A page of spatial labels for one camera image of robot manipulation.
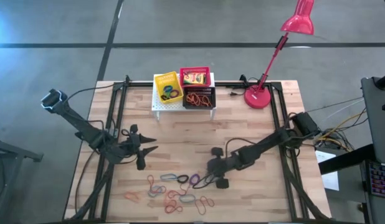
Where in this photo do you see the black plastic basket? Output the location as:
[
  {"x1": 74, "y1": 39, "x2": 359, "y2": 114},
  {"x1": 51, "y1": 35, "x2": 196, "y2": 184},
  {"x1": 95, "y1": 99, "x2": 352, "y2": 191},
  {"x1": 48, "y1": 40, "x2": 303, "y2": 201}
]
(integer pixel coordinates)
[{"x1": 182, "y1": 86, "x2": 217, "y2": 110}]

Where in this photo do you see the keyboard with coloured keys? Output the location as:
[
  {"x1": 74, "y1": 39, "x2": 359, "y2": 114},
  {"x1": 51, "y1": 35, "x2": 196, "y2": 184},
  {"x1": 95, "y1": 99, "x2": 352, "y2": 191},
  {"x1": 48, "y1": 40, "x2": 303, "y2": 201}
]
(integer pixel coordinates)
[{"x1": 366, "y1": 161, "x2": 385, "y2": 200}]

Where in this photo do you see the white paper sheet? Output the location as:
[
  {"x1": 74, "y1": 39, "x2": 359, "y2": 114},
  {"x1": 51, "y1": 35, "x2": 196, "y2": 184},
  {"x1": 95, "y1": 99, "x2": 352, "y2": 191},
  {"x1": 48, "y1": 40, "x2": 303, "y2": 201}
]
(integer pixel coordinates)
[{"x1": 315, "y1": 150, "x2": 340, "y2": 192}]

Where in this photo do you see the black aluminium table frame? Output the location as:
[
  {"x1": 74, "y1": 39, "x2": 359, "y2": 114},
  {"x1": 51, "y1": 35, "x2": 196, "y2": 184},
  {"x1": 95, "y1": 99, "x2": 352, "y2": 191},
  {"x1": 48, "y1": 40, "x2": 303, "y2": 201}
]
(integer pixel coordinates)
[{"x1": 64, "y1": 74, "x2": 333, "y2": 223}]

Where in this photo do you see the grey metal stand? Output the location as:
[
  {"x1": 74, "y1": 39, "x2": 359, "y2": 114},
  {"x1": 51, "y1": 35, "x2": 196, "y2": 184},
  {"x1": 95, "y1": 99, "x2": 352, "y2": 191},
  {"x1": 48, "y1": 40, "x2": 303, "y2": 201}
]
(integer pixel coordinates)
[{"x1": 0, "y1": 136, "x2": 44, "y2": 224}]

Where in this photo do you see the grey cable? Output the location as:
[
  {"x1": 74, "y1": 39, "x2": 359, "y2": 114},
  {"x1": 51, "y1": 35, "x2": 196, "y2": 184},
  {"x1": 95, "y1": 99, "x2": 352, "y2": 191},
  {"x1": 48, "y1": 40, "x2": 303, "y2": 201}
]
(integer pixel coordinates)
[{"x1": 306, "y1": 98, "x2": 364, "y2": 114}]

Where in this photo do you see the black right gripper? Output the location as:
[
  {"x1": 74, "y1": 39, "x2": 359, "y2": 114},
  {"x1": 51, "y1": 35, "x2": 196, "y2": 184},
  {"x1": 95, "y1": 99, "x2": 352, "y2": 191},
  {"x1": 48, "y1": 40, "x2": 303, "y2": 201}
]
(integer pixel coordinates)
[{"x1": 192, "y1": 146, "x2": 244, "y2": 190}]

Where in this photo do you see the yellow plastic basket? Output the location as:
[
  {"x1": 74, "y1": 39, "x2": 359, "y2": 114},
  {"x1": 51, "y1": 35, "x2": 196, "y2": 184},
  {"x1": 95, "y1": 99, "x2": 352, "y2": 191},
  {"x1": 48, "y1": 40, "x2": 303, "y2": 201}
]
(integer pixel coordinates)
[{"x1": 153, "y1": 71, "x2": 184, "y2": 105}]

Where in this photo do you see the red plastic basket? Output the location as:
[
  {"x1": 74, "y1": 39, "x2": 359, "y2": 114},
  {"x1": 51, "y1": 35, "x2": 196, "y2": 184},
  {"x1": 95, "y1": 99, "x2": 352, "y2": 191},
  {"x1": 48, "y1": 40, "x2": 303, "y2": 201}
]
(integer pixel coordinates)
[{"x1": 179, "y1": 66, "x2": 212, "y2": 88}]

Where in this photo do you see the red desk lamp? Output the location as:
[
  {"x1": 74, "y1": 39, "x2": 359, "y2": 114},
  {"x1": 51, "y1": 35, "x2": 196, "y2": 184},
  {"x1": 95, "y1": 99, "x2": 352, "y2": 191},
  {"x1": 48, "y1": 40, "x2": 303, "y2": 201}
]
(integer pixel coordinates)
[{"x1": 243, "y1": 0, "x2": 316, "y2": 110}]

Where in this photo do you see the yellow cable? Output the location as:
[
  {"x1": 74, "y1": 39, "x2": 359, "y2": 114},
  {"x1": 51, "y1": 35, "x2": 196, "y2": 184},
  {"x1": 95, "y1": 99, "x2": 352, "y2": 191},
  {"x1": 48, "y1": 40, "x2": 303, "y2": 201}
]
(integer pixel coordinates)
[{"x1": 316, "y1": 110, "x2": 368, "y2": 150}]

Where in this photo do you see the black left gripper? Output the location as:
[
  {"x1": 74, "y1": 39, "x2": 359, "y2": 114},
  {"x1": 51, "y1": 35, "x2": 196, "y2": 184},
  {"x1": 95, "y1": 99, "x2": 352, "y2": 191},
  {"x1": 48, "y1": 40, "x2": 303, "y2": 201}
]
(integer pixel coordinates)
[{"x1": 120, "y1": 123, "x2": 159, "y2": 171}]

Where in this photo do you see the black metal beam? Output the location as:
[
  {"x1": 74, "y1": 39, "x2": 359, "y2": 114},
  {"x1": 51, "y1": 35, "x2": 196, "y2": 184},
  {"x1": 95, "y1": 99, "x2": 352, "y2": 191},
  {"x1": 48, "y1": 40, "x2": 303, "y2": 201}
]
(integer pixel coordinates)
[{"x1": 318, "y1": 143, "x2": 378, "y2": 175}]

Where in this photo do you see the grey equipment cabinet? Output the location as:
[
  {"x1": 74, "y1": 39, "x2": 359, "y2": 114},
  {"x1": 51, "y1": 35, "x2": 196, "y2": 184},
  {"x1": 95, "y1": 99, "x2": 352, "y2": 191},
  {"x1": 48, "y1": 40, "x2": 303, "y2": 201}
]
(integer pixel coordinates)
[{"x1": 360, "y1": 70, "x2": 385, "y2": 166}]

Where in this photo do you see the blue rubber band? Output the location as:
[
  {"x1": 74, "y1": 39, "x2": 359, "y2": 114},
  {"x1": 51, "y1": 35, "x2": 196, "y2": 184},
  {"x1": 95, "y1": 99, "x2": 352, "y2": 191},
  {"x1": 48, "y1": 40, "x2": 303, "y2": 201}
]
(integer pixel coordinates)
[
  {"x1": 147, "y1": 185, "x2": 167, "y2": 198},
  {"x1": 178, "y1": 194, "x2": 197, "y2": 204}
]

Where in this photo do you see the white metal shelf riser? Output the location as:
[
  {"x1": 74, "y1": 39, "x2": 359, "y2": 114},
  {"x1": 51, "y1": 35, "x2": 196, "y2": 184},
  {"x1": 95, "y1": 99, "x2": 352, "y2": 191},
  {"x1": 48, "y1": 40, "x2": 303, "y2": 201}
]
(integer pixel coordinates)
[{"x1": 151, "y1": 72, "x2": 217, "y2": 121}]

